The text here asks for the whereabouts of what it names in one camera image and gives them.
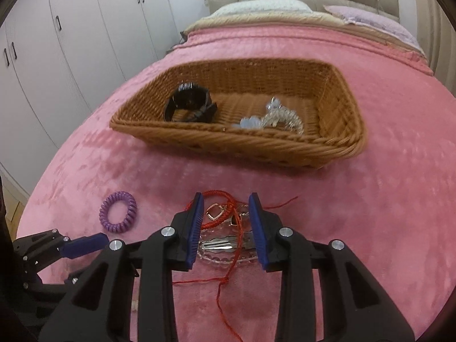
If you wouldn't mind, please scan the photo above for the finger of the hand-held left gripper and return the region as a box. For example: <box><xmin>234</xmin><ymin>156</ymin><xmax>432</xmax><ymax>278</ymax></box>
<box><xmin>12</xmin><ymin>229</ymin><xmax>110</xmax><ymax>268</ymax></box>

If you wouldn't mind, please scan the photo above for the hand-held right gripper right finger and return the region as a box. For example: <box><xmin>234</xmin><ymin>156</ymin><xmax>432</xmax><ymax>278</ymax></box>
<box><xmin>248</xmin><ymin>192</ymin><xmax>416</xmax><ymax>342</ymax></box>

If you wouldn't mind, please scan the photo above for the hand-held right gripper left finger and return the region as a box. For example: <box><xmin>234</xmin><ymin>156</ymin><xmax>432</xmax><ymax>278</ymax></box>
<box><xmin>38</xmin><ymin>192</ymin><xmax>205</xmax><ymax>342</ymax></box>

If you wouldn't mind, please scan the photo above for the red string bracelet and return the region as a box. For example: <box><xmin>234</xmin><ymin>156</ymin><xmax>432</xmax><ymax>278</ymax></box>
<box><xmin>172</xmin><ymin>191</ymin><xmax>300</xmax><ymax>342</ymax></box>

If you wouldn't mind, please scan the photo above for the brown wicker basket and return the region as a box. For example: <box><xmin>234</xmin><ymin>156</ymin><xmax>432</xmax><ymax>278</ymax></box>
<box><xmin>109</xmin><ymin>58</ymin><xmax>366</xmax><ymax>169</ymax></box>

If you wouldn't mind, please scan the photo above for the gold hoop earring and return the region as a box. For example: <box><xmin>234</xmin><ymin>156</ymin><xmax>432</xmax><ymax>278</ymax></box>
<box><xmin>206</xmin><ymin>203</ymin><xmax>227</xmax><ymax>222</ymax></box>

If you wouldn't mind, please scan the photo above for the silver snap hair clip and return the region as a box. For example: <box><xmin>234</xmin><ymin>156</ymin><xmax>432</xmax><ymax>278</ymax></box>
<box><xmin>198</xmin><ymin>233</ymin><xmax>256</xmax><ymax>252</ymax></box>

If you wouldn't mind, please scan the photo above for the pink blanket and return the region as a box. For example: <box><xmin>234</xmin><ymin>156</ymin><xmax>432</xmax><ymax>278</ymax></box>
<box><xmin>16</xmin><ymin>28</ymin><xmax>456</xmax><ymax>342</ymax></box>

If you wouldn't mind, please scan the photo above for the pale blue flower hair clip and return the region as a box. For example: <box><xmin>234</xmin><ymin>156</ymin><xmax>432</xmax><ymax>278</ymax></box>
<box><xmin>233</xmin><ymin>115</ymin><xmax>264</xmax><ymax>131</ymax></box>

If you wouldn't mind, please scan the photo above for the clear hair claw clip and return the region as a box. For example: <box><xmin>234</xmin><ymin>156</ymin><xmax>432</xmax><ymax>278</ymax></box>
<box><xmin>260</xmin><ymin>97</ymin><xmax>306</xmax><ymax>136</ymax></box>

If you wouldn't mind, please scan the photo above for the black wristwatch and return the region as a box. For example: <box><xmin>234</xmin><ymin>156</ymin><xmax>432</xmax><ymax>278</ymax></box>
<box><xmin>163</xmin><ymin>83</ymin><xmax>218</xmax><ymax>123</ymax></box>

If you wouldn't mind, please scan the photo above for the white wardrobe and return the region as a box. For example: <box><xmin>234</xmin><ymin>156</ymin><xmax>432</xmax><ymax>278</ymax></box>
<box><xmin>0</xmin><ymin>0</ymin><xmax>206</xmax><ymax>195</ymax></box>

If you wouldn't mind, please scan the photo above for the beige bed sheet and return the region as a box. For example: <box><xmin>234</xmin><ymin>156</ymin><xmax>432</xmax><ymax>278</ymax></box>
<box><xmin>183</xmin><ymin>10</ymin><xmax>360</xmax><ymax>40</ymax></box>

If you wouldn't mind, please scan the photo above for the pale patterned pillow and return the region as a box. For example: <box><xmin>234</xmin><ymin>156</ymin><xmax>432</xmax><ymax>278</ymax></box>
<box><xmin>207</xmin><ymin>0</ymin><xmax>311</xmax><ymax>19</ymax></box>

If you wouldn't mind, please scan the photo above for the purple pillow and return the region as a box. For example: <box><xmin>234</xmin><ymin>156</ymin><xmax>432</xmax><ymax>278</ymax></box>
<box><xmin>323</xmin><ymin>5</ymin><xmax>427</xmax><ymax>57</ymax></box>

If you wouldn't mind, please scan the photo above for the beige curtain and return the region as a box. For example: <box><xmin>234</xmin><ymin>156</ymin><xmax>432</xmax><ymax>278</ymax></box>
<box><xmin>411</xmin><ymin>0</ymin><xmax>456</xmax><ymax>91</ymax></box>

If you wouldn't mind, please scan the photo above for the purple spiral hair tie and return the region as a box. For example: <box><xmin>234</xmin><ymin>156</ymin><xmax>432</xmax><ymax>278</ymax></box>
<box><xmin>99</xmin><ymin>191</ymin><xmax>138</xmax><ymax>234</ymax></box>

